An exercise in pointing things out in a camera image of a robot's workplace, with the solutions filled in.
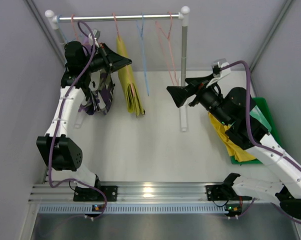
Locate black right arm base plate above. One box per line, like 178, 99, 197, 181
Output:
205, 184, 253, 203

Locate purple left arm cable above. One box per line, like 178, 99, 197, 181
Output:
47, 21, 109, 221

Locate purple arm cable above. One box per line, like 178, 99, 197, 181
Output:
47, 21, 109, 221
221, 59, 301, 227

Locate pink hanger of purple trousers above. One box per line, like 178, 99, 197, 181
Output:
71, 14, 80, 42

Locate empty light blue hanger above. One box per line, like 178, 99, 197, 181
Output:
56, 14, 75, 43

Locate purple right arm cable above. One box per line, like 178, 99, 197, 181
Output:
221, 59, 301, 227

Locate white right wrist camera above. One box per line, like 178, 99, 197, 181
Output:
206, 58, 231, 88

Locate blue hanger of green trousers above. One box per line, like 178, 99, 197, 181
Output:
136, 13, 150, 96

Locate green plastic bin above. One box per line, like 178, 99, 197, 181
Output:
230, 97, 282, 166

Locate pink hanger of yellow trousers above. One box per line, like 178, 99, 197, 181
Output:
155, 11, 179, 86

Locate aluminium mounting rail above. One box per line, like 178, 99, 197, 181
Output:
28, 181, 301, 215

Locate olive yellow trousers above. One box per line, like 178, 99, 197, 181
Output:
115, 37, 146, 118

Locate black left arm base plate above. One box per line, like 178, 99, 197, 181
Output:
73, 185, 118, 202

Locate pink hanger of olive trousers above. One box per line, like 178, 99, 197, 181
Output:
112, 12, 136, 97

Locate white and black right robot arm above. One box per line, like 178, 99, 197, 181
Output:
166, 75, 301, 220

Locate purple trousers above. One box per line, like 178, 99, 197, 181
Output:
82, 37, 90, 47

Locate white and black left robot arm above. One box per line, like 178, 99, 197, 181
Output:
36, 41, 132, 189

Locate silver clothes rack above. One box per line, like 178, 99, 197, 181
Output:
44, 6, 191, 133

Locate green tie-dye trousers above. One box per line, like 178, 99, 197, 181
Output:
250, 97, 272, 132

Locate camouflage trousers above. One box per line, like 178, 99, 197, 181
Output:
78, 70, 115, 115

